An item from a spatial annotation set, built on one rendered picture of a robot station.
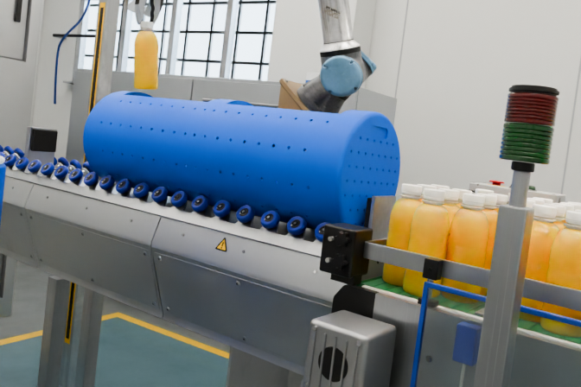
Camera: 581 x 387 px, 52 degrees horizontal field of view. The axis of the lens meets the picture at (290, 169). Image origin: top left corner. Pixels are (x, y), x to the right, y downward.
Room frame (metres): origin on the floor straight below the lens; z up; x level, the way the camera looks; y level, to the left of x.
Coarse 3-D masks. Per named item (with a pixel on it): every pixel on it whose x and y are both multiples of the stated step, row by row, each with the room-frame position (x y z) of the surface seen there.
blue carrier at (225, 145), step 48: (144, 96) 1.83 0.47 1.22; (96, 144) 1.70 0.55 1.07; (144, 144) 1.57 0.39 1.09; (192, 144) 1.47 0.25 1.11; (240, 144) 1.39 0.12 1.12; (288, 144) 1.31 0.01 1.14; (336, 144) 1.25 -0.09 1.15; (384, 144) 1.37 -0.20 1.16; (192, 192) 1.53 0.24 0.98; (240, 192) 1.40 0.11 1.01; (288, 192) 1.31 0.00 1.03; (336, 192) 1.23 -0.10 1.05; (384, 192) 1.39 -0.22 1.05
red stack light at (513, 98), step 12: (516, 96) 0.79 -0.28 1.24; (528, 96) 0.78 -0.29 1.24; (540, 96) 0.77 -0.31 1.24; (552, 96) 0.78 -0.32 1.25; (516, 108) 0.79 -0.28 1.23; (528, 108) 0.78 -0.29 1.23; (540, 108) 0.77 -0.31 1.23; (552, 108) 0.78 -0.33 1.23; (504, 120) 0.81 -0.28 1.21; (516, 120) 0.79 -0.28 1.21; (528, 120) 0.78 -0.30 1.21; (540, 120) 0.77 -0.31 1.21; (552, 120) 0.78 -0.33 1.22
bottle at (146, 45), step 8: (144, 32) 1.73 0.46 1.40; (152, 32) 1.74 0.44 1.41; (136, 40) 1.73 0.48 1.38; (144, 40) 1.72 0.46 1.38; (152, 40) 1.73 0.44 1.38; (136, 48) 1.73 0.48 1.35; (144, 48) 1.72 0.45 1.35; (152, 48) 1.73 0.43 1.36; (136, 56) 1.73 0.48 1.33; (144, 56) 1.73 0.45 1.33; (152, 56) 1.74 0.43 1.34; (136, 64) 1.74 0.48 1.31; (144, 64) 1.73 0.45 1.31; (152, 64) 1.74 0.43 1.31; (136, 72) 1.74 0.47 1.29; (144, 72) 1.73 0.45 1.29; (152, 72) 1.74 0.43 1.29; (136, 80) 1.74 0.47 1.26; (144, 80) 1.73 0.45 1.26; (152, 80) 1.74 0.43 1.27; (136, 88) 1.75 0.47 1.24; (144, 88) 1.74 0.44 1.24; (152, 88) 1.75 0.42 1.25
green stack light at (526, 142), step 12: (504, 132) 0.80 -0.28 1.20; (516, 132) 0.78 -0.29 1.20; (528, 132) 0.78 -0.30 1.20; (540, 132) 0.77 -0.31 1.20; (552, 132) 0.79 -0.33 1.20; (504, 144) 0.80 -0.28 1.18; (516, 144) 0.78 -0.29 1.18; (528, 144) 0.77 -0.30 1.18; (540, 144) 0.78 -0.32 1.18; (504, 156) 0.79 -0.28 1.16; (516, 156) 0.78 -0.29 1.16; (528, 156) 0.78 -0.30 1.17; (540, 156) 0.78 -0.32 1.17
